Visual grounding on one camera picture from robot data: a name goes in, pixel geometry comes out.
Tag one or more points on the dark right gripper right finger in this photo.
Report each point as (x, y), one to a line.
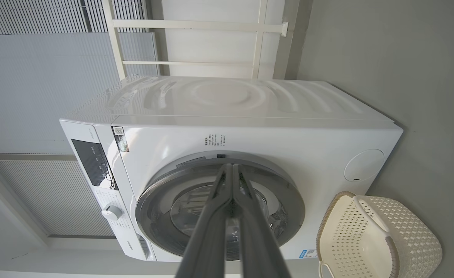
(258, 239)

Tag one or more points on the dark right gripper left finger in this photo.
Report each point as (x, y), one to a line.
(207, 239)

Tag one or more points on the dark glass washing machine door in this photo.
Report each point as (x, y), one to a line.
(161, 200)

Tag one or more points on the cream perforated laundry basket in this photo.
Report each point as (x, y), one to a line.
(350, 231)

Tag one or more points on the white front-load washing machine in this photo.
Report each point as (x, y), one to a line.
(288, 135)

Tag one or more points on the blue energy label sticker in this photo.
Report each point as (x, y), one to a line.
(307, 253)

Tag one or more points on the white control knob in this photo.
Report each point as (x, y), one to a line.
(111, 213)

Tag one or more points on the round white filter cover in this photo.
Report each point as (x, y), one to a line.
(364, 165)

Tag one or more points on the QR code sticker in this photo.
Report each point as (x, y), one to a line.
(121, 139)

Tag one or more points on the black control display panel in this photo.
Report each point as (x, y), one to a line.
(92, 164)

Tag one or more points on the grey pleated window blind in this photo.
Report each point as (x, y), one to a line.
(57, 197)

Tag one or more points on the white metal frame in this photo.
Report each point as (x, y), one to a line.
(196, 25)

